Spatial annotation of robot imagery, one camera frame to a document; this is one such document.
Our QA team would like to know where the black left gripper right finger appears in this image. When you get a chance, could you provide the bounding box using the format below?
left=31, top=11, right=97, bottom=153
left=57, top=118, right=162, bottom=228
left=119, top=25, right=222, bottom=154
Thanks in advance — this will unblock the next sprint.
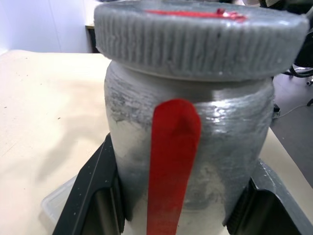
left=222, top=158, right=307, bottom=235

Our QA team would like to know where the grey jar with red tape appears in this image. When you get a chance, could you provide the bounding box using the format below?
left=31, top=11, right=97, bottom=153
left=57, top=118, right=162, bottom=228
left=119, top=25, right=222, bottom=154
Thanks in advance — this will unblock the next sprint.
left=104, top=60, right=274, bottom=235

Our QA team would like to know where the dark cabinet with white top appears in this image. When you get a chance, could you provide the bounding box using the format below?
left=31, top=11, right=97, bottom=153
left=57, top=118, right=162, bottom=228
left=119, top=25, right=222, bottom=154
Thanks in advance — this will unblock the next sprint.
left=85, top=23, right=98, bottom=53

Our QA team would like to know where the grey ribbed jar lid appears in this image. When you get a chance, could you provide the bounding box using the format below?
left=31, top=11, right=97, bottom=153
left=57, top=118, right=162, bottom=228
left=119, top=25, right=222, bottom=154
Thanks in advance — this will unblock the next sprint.
left=94, top=0, right=309, bottom=81

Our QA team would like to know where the white cable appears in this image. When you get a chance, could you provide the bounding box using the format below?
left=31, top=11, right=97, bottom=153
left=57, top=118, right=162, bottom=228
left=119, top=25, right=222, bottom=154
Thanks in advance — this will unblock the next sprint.
left=277, top=104, right=309, bottom=118

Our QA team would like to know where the black equipment with cables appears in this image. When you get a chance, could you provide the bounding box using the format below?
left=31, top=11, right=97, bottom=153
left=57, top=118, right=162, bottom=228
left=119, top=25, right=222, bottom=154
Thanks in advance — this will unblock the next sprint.
left=288, top=14, right=313, bottom=107

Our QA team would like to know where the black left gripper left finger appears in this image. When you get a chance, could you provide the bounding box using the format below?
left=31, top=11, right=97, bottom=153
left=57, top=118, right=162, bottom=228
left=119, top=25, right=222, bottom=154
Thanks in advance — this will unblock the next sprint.
left=52, top=133, right=134, bottom=235

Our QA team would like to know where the clear plastic box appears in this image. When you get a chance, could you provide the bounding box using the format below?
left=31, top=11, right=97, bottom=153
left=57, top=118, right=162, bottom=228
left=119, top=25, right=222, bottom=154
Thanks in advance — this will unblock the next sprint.
left=41, top=175, right=78, bottom=227

